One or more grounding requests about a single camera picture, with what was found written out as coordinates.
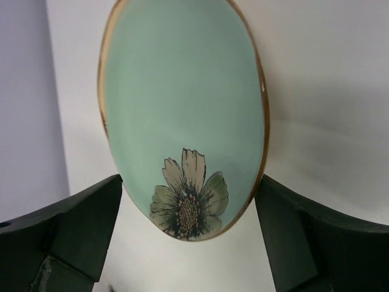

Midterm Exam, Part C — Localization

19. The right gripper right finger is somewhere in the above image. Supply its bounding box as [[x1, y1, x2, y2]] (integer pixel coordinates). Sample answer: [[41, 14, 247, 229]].
[[255, 176, 388, 291]]

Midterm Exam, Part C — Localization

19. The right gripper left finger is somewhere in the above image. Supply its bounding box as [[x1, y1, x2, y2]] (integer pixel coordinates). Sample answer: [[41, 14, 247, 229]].
[[1, 175, 122, 292]]

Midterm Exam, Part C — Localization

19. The green flower plate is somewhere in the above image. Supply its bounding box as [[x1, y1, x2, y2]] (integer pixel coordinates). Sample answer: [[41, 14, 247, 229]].
[[105, 0, 264, 242]]

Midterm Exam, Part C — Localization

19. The beige bird pattern plate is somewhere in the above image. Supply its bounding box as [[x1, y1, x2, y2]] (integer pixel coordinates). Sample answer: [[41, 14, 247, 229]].
[[97, 0, 271, 243]]

